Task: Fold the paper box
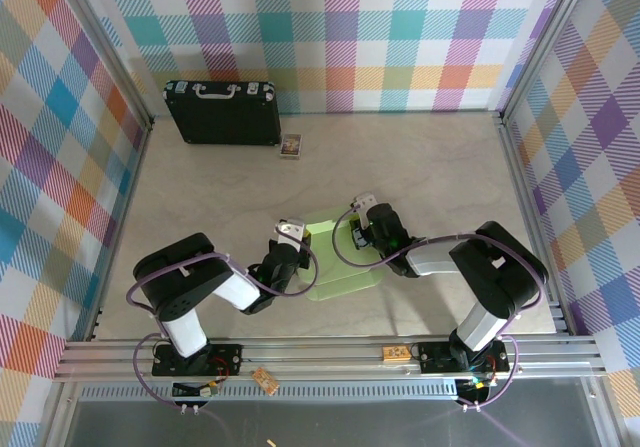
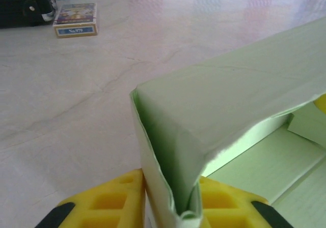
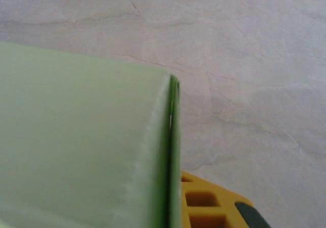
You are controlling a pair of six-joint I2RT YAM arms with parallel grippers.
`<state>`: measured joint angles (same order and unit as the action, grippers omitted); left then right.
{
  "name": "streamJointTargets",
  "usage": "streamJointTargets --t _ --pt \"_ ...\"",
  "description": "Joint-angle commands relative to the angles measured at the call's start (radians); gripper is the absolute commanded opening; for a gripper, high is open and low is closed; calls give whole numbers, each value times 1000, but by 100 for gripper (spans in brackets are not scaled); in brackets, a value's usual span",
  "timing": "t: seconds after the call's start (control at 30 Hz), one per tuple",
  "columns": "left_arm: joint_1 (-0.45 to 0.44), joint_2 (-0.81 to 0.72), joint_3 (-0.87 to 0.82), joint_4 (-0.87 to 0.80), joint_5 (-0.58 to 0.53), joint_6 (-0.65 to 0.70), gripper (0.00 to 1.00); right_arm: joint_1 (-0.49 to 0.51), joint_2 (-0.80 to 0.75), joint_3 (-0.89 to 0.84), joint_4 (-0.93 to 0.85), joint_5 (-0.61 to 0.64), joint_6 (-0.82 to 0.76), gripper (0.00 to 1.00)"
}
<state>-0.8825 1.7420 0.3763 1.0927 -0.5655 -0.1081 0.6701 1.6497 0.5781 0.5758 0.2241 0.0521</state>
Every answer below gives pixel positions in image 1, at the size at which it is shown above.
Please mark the light green paper box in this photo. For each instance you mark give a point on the light green paper box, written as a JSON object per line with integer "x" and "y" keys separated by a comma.
{"x": 345, "y": 282}

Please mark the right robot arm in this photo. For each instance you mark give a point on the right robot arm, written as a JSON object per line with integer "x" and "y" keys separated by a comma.
{"x": 495, "y": 277}

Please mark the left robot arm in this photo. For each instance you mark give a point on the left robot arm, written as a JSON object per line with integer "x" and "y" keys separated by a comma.
{"x": 180, "y": 277}

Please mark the small colourful card box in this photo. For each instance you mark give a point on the small colourful card box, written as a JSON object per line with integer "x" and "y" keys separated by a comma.
{"x": 291, "y": 145}

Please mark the small rectangular wooden board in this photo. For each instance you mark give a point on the small rectangular wooden board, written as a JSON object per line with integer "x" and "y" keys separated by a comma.
{"x": 396, "y": 353}

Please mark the perforated metal strip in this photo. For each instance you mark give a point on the perforated metal strip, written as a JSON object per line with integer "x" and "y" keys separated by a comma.
{"x": 325, "y": 392}

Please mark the black connector with green plug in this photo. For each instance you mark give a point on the black connector with green plug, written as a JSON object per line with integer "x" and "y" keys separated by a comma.
{"x": 200, "y": 391}

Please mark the grey metal lower panel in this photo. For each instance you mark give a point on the grey metal lower panel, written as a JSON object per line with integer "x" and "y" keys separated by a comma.
{"x": 350, "y": 424}

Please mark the black connector with lit LEDs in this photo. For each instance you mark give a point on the black connector with lit LEDs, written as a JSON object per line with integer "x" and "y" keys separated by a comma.
{"x": 474, "y": 387}

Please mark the aluminium frame cross rail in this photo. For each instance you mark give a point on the aluminium frame cross rail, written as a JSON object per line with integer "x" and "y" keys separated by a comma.
{"x": 325, "y": 354}

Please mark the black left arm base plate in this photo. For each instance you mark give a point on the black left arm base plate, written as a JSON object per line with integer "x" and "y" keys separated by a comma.
{"x": 227, "y": 359}

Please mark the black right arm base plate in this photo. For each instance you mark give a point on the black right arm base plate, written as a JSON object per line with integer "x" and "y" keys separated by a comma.
{"x": 435, "y": 357}

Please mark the aluminium side rail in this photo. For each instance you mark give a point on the aluminium side rail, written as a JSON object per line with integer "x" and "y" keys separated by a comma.
{"x": 117, "y": 237}
{"x": 537, "y": 207}

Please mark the aluminium frame post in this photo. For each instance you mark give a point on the aluminium frame post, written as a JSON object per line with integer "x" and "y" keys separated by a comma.
{"x": 545, "y": 47}
{"x": 107, "y": 52}

